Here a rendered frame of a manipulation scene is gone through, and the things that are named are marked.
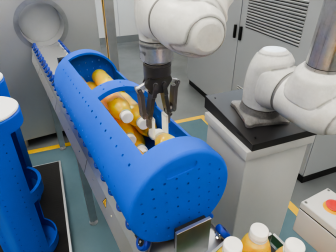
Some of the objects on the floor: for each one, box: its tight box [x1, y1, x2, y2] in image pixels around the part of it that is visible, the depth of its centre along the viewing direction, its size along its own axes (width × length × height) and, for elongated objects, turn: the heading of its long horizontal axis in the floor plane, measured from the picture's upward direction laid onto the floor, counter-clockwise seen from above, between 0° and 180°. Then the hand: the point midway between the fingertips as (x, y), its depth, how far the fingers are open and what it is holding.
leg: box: [76, 157, 98, 226], centre depth 184 cm, size 6×6×63 cm
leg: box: [47, 93, 66, 151], centre depth 258 cm, size 6×6×63 cm
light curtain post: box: [101, 0, 120, 73], centre depth 206 cm, size 6×6×170 cm
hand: (158, 125), depth 88 cm, fingers closed on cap, 4 cm apart
